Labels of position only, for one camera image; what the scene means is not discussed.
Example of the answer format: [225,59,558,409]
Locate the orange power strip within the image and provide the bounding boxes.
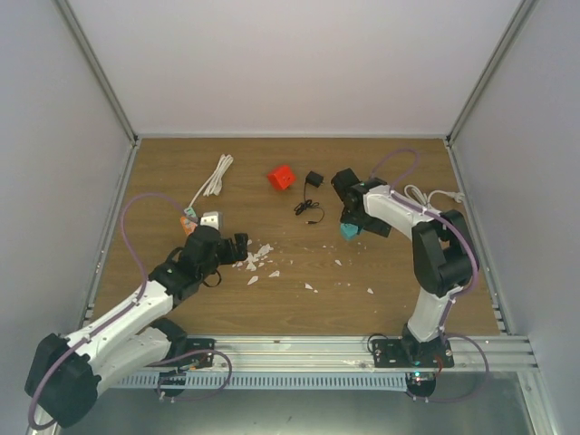
[179,217,197,236]

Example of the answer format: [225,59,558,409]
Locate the red cube adapter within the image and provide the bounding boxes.
[266,165,296,190]

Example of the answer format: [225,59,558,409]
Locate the green USB charger plug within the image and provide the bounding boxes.
[183,207,198,221]

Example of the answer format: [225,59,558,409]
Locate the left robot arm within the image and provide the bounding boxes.
[24,226,248,430]

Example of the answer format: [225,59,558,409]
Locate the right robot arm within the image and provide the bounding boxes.
[331,168,479,367]

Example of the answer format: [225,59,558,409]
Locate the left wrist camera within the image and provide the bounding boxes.
[199,211,224,231]

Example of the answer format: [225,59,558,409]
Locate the black adapter cable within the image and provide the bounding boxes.
[293,180,325,227]

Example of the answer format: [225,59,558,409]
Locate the white orange strip cord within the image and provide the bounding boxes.
[188,153,236,208]

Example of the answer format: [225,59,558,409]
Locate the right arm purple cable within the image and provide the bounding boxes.
[369,147,491,403]

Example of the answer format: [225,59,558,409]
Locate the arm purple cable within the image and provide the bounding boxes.
[369,147,491,403]
[27,192,200,430]

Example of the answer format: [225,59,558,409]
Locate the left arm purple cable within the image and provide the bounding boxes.
[27,192,200,430]

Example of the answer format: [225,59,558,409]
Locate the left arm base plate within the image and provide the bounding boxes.
[177,338,216,371]

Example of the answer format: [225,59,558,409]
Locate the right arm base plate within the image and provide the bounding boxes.
[367,334,455,369]

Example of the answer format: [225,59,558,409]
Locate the slotted cable duct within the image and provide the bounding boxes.
[111,372,409,391]

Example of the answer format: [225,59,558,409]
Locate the aluminium front rail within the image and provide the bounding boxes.
[56,334,538,373]

